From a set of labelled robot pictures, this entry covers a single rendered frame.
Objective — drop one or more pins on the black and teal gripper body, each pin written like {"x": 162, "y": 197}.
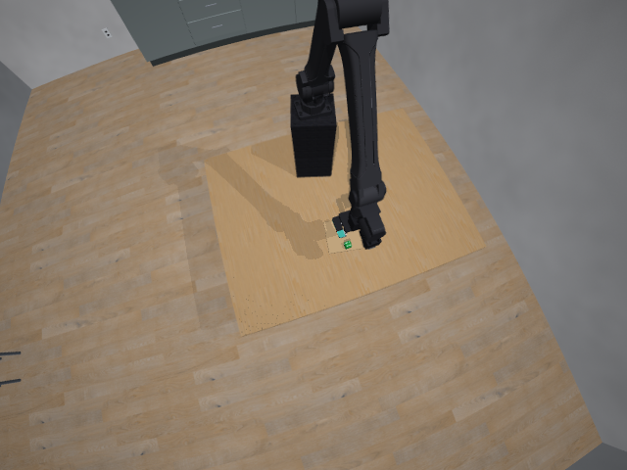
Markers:
{"x": 343, "y": 217}

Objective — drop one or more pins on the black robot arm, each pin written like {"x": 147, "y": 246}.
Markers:
{"x": 358, "y": 57}

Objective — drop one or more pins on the beige flat mat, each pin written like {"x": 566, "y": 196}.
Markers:
{"x": 336, "y": 244}

